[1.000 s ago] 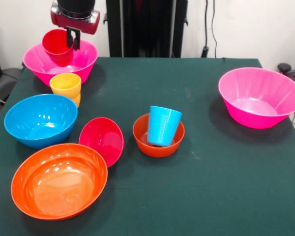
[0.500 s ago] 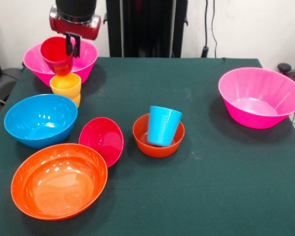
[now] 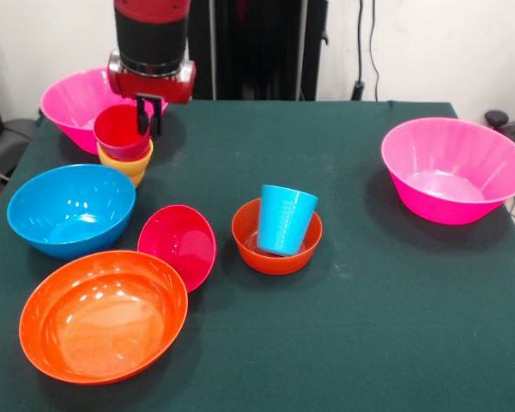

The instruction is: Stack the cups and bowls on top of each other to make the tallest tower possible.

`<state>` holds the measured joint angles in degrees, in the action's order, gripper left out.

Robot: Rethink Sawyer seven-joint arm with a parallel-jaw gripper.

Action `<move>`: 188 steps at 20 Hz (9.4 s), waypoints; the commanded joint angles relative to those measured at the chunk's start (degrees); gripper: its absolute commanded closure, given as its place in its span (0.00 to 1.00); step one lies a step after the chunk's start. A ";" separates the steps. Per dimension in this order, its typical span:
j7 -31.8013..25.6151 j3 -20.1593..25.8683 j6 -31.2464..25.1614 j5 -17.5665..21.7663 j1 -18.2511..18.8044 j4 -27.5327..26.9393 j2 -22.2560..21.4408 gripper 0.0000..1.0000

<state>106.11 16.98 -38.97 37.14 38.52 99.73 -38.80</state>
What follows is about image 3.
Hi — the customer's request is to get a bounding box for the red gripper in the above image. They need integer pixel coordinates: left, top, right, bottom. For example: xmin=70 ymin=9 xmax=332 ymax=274
xmin=106 ymin=51 xmax=197 ymax=138

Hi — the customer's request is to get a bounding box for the red plastic cup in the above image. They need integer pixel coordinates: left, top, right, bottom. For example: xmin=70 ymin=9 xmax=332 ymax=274
xmin=93 ymin=104 xmax=152 ymax=162

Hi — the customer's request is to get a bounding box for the yellow plastic cup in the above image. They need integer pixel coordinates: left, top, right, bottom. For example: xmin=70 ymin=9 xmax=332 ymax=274
xmin=97 ymin=139 xmax=155 ymax=190

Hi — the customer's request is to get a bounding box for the blue plastic bowl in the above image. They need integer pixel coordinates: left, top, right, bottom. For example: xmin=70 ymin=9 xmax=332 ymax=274
xmin=6 ymin=164 xmax=136 ymax=261

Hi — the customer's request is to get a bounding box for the small red plastic bowl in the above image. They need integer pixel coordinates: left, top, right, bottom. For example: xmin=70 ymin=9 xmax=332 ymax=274
xmin=136 ymin=204 xmax=218 ymax=294

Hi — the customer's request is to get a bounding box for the small orange plastic bowl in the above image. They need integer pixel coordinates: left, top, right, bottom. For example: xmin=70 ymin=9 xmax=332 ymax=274
xmin=231 ymin=197 xmax=324 ymax=276

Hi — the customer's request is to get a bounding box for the blue plastic cup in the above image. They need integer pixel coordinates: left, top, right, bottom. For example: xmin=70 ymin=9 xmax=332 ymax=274
xmin=257 ymin=184 xmax=319 ymax=258

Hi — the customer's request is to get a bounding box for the large orange plastic bowl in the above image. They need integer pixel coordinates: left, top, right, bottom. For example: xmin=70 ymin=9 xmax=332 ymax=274
xmin=18 ymin=250 xmax=189 ymax=386

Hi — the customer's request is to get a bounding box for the large pink plastic bowl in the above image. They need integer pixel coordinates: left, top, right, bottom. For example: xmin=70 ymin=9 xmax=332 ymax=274
xmin=380 ymin=118 xmax=515 ymax=226
xmin=39 ymin=67 xmax=169 ymax=155

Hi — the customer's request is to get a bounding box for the dark green tablecloth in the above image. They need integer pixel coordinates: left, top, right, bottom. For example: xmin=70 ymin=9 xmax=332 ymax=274
xmin=0 ymin=100 xmax=515 ymax=412

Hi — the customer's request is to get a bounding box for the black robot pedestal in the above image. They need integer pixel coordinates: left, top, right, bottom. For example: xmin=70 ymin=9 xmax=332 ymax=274
xmin=186 ymin=0 xmax=330 ymax=102

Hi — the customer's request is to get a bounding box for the black wall cable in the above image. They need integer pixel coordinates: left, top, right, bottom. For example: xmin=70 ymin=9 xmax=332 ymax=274
xmin=351 ymin=0 xmax=379 ymax=102

